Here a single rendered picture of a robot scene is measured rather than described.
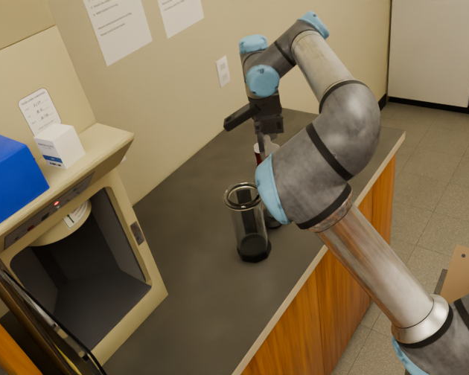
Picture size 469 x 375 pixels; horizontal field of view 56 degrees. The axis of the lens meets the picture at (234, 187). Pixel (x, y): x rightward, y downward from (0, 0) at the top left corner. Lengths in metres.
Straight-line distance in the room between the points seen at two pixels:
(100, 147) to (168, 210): 0.75
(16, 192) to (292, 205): 0.44
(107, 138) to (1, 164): 0.22
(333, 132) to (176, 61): 1.09
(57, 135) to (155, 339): 0.63
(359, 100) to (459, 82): 2.95
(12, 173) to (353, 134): 0.53
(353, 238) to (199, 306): 0.60
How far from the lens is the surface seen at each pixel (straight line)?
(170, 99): 1.71
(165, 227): 1.51
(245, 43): 1.15
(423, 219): 2.82
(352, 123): 0.71
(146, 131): 1.65
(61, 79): 0.90
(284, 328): 1.37
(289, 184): 0.72
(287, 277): 1.27
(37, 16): 0.88
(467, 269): 1.10
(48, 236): 1.01
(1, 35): 0.85
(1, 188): 0.76
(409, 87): 3.79
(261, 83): 1.05
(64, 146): 0.83
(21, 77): 0.87
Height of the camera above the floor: 1.91
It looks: 38 degrees down
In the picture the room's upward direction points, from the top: 12 degrees counter-clockwise
